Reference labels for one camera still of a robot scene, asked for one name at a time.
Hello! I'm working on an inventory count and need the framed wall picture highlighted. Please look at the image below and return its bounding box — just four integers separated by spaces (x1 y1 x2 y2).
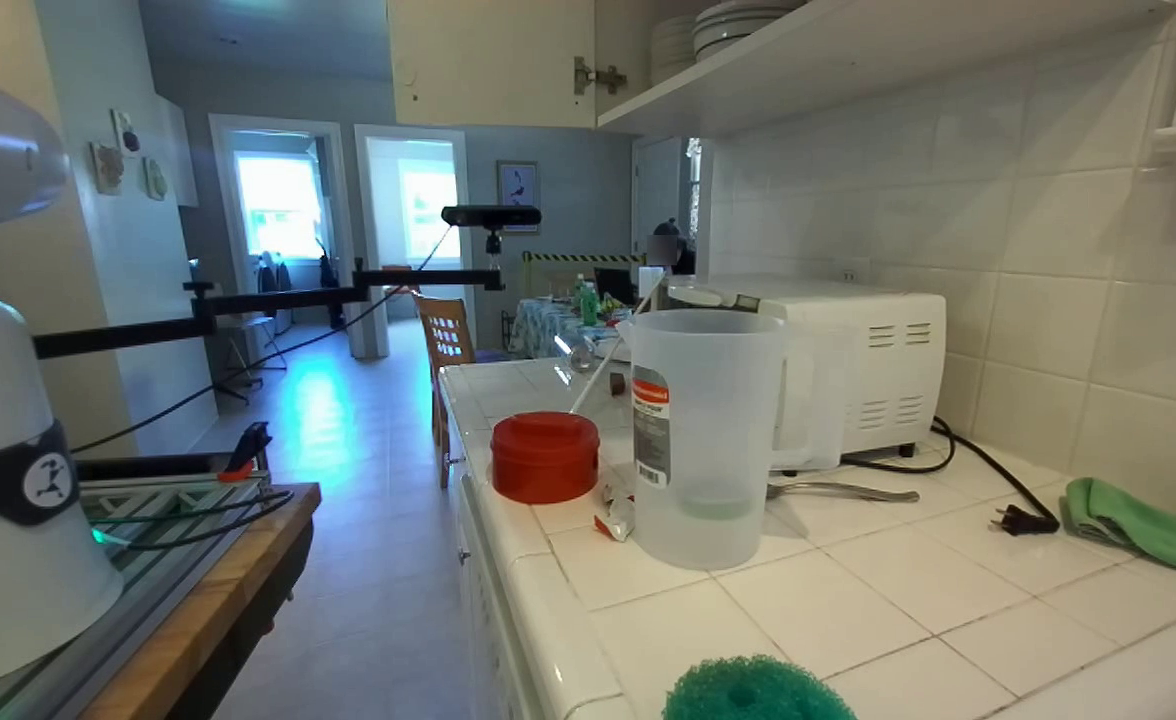
490 154 545 210

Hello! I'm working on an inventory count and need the green patterned mat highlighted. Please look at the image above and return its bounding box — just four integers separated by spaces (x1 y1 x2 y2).
74 472 279 563

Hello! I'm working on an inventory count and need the stack of grey plates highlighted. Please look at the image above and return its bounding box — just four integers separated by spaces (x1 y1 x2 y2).
688 0 811 58

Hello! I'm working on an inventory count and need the wooden chair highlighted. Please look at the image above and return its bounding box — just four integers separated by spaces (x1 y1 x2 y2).
412 292 481 491

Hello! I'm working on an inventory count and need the black clamp with red tip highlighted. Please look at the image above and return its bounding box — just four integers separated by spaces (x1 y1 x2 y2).
211 418 276 486

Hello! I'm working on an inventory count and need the table with patterned cloth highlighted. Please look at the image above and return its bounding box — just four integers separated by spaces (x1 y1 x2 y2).
504 292 619 359

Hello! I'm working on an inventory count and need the translucent white plastic pitcher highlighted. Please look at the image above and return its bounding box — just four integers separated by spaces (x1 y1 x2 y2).
619 306 843 571

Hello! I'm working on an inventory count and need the black stereo camera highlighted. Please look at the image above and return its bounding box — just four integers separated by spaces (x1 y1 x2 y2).
435 201 549 257

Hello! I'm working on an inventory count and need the wooden table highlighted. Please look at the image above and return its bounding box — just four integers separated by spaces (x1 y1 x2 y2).
0 480 324 720

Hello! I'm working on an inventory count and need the thin black camera cable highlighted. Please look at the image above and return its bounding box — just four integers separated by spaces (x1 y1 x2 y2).
70 223 461 454

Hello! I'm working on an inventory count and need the white wall cabinet with shelf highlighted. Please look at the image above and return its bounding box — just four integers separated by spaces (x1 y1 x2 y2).
592 0 1176 141

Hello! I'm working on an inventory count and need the cream cabinet door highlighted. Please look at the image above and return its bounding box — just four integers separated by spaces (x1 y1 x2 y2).
383 0 599 131

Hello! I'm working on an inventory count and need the white straw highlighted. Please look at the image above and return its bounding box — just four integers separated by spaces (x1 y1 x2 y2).
564 277 665 418

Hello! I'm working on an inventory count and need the green bottle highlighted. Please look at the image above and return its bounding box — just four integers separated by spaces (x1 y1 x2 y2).
573 271 602 330

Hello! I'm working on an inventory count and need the white microwave oven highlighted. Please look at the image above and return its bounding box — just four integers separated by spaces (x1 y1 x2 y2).
665 271 952 472

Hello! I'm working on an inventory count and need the person with dark hair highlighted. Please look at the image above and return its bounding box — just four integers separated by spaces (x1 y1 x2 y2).
649 214 698 281

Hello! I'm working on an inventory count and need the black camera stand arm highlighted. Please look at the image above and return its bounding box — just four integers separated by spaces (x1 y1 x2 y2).
32 258 504 362

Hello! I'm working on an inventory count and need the metal cabinet hinge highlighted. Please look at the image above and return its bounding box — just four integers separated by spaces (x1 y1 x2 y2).
569 52 627 98

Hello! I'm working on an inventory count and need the green microfibre cloth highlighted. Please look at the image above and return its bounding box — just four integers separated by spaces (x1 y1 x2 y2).
1056 472 1176 581

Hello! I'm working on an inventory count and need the white base cabinet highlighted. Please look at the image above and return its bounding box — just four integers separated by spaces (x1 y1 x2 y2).
439 435 541 720

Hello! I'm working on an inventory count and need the green smiley face sponge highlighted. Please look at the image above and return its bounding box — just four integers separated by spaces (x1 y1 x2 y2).
661 650 860 720

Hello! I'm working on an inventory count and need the black power cord with plug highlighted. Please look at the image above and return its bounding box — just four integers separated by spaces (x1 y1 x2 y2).
838 411 1063 540

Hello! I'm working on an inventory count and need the metal kitchen utensil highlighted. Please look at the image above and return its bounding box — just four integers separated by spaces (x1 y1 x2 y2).
762 472 924 506

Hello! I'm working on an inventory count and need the small labelled bottle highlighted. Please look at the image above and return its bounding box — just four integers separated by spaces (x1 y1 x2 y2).
592 476 638 544

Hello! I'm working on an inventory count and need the red plastic bowl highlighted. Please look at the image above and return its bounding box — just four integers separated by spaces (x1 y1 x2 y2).
489 406 602 506

